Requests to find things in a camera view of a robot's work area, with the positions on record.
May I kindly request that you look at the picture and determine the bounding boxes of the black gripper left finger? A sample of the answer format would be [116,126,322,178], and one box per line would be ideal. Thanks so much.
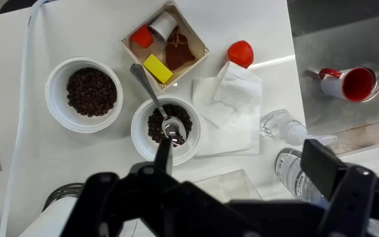
[60,137,208,237]

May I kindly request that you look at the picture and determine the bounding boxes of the brown toy steak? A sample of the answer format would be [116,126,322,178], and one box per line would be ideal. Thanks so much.
[165,25,197,71]

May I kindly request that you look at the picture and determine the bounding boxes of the yellow toy block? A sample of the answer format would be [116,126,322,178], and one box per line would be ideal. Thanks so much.
[143,53,174,84]

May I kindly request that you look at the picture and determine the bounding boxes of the clear glass cup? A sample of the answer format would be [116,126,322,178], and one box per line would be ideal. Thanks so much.
[260,109,339,147]

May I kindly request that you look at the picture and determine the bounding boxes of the red toy block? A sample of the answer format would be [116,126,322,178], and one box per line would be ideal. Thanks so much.
[129,24,156,50]

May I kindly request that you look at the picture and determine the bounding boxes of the black wire towel holder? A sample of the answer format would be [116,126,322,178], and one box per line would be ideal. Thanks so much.
[43,182,86,209]

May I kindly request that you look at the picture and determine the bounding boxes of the light wooden crate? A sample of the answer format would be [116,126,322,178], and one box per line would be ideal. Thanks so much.
[120,0,211,92]

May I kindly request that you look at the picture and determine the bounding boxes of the water bottle green cap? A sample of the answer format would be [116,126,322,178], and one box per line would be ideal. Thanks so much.
[273,146,332,205]

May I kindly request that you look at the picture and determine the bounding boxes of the white paper napkin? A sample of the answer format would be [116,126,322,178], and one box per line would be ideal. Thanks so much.
[191,59,264,157]

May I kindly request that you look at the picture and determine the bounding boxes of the stainless steel sink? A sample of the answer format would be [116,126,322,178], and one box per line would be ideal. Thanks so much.
[286,0,379,155]

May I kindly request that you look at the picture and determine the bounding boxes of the coffee beans pile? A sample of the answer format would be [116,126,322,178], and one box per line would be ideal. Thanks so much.
[66,66,119,118]
[147,103,194,146]

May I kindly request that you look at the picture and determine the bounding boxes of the white plastic bowl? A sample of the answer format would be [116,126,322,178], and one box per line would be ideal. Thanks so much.
[44,56,125,134]
[129,95,203,167]

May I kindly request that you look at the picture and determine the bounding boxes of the white coffee pod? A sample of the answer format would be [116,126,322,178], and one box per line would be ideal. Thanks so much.
[149,10,179,42]

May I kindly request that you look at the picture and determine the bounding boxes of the red toy tomato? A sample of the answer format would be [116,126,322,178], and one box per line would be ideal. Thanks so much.
[227,39,256,70]

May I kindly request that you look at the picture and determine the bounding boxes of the metal spoon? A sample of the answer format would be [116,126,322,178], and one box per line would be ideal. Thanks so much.
[129,62,189,143]

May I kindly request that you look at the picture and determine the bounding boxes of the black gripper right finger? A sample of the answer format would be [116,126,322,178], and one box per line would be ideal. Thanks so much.
[300,138,379,237]

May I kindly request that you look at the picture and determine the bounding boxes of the white mug red inside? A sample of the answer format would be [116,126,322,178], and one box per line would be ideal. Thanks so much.
[319,63,379,104]

